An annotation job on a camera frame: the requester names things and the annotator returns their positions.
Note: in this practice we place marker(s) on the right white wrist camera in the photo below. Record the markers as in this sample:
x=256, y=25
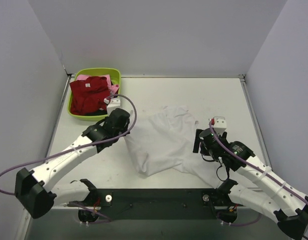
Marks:
x=219, y=124

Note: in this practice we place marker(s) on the pink t shirt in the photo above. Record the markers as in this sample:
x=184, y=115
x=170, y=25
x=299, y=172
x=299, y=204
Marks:
x=111, y=86

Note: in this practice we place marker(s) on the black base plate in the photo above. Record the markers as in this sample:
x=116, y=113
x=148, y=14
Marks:
x=156, y=204

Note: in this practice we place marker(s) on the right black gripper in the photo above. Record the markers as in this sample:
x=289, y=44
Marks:
x=198, y=140

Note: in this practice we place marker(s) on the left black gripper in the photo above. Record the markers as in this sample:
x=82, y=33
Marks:
x=121, y=119

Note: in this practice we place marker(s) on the red t shirt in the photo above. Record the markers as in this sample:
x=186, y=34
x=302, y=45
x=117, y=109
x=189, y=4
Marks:
x=90, y=96

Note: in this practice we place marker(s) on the black t shirt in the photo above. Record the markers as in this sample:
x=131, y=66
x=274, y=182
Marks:
x=97, y=102

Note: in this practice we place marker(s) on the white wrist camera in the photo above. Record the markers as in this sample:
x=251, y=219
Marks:
x=112, y=104
x=219, y=124

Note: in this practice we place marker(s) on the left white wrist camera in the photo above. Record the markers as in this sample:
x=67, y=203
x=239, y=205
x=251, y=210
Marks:
x=112, y=104

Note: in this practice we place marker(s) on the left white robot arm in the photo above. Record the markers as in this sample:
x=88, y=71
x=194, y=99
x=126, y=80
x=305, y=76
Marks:
x=33, y=188

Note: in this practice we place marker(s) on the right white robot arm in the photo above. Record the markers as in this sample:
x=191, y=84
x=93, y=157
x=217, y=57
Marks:
x=281, y=202

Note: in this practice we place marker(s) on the white t shirt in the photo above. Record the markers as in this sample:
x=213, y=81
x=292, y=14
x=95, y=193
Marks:
x=164, y=140

